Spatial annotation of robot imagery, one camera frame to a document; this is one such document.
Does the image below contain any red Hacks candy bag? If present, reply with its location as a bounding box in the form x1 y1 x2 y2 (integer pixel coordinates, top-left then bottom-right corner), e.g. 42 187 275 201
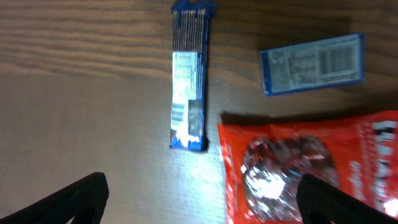
218 110 397 223

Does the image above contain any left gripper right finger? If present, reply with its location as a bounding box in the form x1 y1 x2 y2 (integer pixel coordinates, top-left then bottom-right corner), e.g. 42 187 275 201
296 174 397 224

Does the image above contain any purple chocolate bar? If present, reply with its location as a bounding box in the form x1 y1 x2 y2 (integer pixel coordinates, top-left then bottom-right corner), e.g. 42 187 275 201
170 0 216 151

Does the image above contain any small blue candy bar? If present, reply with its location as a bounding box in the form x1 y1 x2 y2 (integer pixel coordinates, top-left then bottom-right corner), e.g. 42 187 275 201
259 33 364 96

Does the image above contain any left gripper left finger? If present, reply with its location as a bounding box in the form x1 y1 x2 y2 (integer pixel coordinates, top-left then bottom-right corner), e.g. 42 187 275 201
1 172 109 224

